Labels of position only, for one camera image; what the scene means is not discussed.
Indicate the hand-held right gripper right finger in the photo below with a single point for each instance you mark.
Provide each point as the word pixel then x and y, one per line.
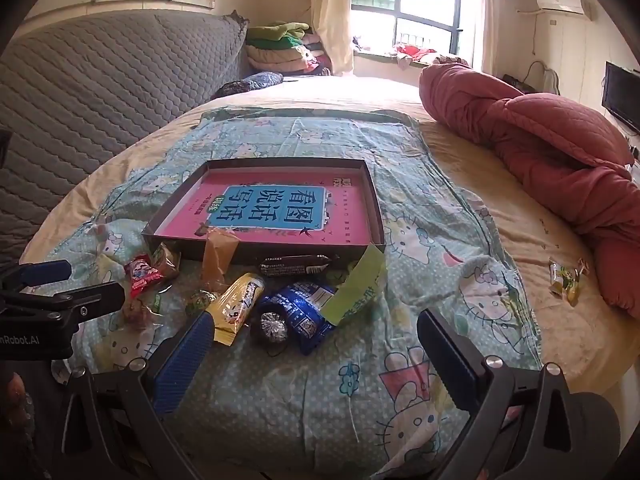
pixel 445 355

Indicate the round green candy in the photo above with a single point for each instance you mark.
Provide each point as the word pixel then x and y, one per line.
pixel 199 302

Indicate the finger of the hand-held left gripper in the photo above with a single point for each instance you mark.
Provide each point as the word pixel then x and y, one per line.
pixel 75 302
pixel 45 272

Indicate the cartoon cat printed blanket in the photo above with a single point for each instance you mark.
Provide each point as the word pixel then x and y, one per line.
pixel 425 240

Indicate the black television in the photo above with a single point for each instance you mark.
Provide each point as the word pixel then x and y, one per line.
pixel 622 95

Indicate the grey quilted headboard cover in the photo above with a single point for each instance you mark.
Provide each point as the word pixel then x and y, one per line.
pixel 100 100

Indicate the person's left hand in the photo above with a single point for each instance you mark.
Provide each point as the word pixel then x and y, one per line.
pixel 12 390

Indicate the yellow snack packet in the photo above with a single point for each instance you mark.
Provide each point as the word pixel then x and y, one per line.
pixel 235 305

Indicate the dark blue patterned pillow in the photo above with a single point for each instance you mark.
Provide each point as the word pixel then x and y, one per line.
pixel 250 84

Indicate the dark brown chocolate bar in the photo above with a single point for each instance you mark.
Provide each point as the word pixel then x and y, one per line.
pixel 290 265

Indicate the white rounded appliance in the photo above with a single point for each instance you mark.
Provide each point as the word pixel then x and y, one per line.
pixel 550 77

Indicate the chocolate cake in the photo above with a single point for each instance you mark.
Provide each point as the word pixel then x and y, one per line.
pixel 272 327

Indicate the light green snack packet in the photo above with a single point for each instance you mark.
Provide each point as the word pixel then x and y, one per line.
pixel 357 290

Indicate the white sheer curtain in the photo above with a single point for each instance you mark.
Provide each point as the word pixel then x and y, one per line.
pixel 485 10

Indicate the blue cookie packet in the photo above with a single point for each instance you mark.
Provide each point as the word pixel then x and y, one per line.
pixel 307 310

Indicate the pile of folded blankets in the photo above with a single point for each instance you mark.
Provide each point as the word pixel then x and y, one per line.
pixel 280 47

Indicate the beige bed sheet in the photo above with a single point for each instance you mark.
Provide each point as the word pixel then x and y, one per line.
pixel 500 200

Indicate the white air conditioner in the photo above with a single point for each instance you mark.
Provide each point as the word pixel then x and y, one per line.
pixel 560 2

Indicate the brown and green snack packet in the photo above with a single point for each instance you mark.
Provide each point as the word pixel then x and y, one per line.
pixel 167 260

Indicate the shallow grey cardboard box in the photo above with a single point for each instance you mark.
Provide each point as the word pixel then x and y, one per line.
pixel 350 255

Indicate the green yellow wrapped candy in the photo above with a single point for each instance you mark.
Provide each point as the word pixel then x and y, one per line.
pixel 561 277

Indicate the orange snack packet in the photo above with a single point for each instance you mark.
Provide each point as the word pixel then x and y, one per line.
pixel 220 260

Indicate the cream curtain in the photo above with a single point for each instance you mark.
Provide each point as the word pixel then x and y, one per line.
pixel 330 10

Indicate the window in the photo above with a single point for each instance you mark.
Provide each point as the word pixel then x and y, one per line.
pixel 425 0

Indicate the red candy packet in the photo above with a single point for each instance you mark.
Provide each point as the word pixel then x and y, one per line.
pixel 142 275

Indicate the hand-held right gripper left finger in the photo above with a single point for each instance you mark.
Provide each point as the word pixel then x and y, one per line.
pixel 185 355

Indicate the clear candy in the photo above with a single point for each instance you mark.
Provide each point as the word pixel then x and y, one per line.
pixel 137 312

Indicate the red quilt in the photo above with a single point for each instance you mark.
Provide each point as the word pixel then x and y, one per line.
pixel 550 150

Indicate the clothes on window sill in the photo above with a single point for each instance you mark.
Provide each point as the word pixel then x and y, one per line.
pixel 415 52

